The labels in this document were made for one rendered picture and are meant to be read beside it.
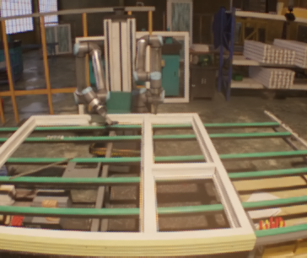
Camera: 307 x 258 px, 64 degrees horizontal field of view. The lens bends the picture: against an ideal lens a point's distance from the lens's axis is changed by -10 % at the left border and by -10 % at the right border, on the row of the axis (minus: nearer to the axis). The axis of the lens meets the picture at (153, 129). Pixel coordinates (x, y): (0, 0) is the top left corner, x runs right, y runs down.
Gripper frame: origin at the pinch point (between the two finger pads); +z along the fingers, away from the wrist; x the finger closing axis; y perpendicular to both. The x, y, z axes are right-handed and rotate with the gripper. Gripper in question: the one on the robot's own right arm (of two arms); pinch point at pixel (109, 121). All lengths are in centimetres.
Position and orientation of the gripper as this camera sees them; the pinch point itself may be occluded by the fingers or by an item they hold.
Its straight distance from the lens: 223.7
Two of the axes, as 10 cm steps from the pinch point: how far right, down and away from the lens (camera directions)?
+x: -0.3, -0.2, 10.0
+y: 7.9, -6.1, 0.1
